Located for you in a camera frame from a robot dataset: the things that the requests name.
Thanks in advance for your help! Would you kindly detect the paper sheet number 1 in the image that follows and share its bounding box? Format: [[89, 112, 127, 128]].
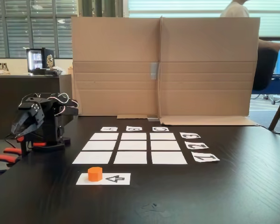
[[191, 154, 220, 162]]

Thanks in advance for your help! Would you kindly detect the black bar clamp orange knob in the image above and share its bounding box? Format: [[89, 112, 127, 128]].
[[15, 134, 47, 158]]

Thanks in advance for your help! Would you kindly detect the grey tape strip on cardboard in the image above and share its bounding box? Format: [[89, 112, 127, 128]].
[[150, 62, 159, 80]]

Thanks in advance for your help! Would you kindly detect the white paper grid square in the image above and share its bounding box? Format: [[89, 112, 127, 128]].
[[151, 151, 187, 165], [150, 133, 177, 140], [121, 133, 147, 140], [113, 151, 147, 165], [72, 151, 113, 165], [90, 133, 119, 140], [82, 140, 116, 151], [150, 140, 181, 151], [118, 140, 147, 151]]

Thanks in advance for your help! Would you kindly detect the paper sheet number 3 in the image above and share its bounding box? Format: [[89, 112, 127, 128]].
[[179, 132, 201, 140]]

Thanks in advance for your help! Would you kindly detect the person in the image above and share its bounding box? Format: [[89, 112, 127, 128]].
[[220, 0, 280, 50]]

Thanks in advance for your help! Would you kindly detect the paper sheet letter A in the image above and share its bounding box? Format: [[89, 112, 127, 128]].
[[100, 126, 119, 133]]

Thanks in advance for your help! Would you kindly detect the orange-handled spring clamp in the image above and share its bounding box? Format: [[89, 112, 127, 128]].
[[0, 147, 23, 167]]

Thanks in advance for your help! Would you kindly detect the dark stand leg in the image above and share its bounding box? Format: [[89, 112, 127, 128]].
[[268, 81, 280, 131]]

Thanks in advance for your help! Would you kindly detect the bottle carrier box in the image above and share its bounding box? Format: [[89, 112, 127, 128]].
[[0, 62, 11, 76]]

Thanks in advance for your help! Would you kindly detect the paper sheet letter C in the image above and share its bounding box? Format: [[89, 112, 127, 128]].
[[152, 126, 170, 133]]

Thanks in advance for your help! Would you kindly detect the dark brown counter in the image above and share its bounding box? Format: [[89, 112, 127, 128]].
[[0, 74, 73, 140]]

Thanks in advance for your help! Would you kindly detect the white pink servo cable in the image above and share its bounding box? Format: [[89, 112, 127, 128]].
[[50, 92, 79, 110]]

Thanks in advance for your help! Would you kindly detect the round orange token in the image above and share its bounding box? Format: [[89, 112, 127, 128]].
[[87, 167, 103, 182]]

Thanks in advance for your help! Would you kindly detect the black mini fridge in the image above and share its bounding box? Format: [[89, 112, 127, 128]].
[[26, 48, 55, 76]]

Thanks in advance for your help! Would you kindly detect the paper sheet number 2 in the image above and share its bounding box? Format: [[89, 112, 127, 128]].
[[184, 141, 210, 150]]

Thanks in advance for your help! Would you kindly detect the large brown cardboard screen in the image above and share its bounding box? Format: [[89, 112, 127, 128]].
[[71, 15, 261, 126]]

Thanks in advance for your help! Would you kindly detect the white arrow paper sheet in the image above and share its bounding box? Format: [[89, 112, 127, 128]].
[[76, 173, 131, 186]]

